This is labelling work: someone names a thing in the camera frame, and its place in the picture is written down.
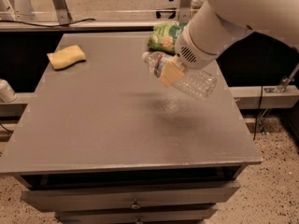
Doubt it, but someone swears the yellow sponge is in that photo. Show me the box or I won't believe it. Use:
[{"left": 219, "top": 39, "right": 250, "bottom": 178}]
[{"left": 47, "top": 45, "right": 86, "bottom": 70}]

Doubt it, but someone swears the metal drawer knob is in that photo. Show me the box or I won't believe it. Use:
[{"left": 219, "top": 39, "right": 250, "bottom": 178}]
[{"left": 130, "top": 199, "right": 141, "bottom": 210}]

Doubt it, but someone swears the clear plastic water bottle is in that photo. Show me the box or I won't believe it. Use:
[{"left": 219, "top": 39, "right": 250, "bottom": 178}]
[{"left": 142, "top": 51, "right": 217, "bottom": 100}]

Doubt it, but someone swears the top grey drawer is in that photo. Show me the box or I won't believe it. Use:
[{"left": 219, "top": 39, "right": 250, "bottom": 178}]
[{"left": 21, "top": 181, "right": 240, "bottom": 212}]

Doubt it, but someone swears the green dang snack bag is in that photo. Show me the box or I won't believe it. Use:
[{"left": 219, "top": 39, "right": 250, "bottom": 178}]
[{"left": 148, "top": 21, "right": 185, "bottom": 54}]

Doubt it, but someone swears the metal frame rail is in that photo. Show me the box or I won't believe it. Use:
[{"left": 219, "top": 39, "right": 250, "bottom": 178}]
[{"left": 0, "top": 18, "right": 180, "bottom": 32}]

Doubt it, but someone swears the grey drawer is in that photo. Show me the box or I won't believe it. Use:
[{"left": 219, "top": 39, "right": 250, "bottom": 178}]
[
  {"left": 21, "top": 181, "right": 240, "bottom": 212},
  {"left": 56, "top": 204, "right": 217, "bottom": 224}
]

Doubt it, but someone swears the white cylinder at left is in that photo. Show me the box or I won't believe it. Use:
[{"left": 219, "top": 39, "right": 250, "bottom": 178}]
[{"left": 0, "top": 79, "right": 17, "bottom": 103}]

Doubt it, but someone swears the black cable on rail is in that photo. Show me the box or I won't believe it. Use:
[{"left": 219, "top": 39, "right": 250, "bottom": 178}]
[{"left": 0, "top": 17, "right": 97, "bottom": 28}]

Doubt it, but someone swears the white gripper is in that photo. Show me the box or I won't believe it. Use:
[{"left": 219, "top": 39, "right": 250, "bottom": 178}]
[{"left": 159, "top": 25, "right": 224, "bottom": 87}]

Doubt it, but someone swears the grey drawer cabinet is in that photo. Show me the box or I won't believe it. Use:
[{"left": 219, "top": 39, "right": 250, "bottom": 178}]
[{"left": 0, "top": 31, "right": 263, "bottom": 224}]

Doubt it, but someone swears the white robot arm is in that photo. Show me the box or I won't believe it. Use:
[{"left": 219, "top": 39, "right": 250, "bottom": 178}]
[{"left": 168, "top": 0, "right": 299, "bottom": 86}]

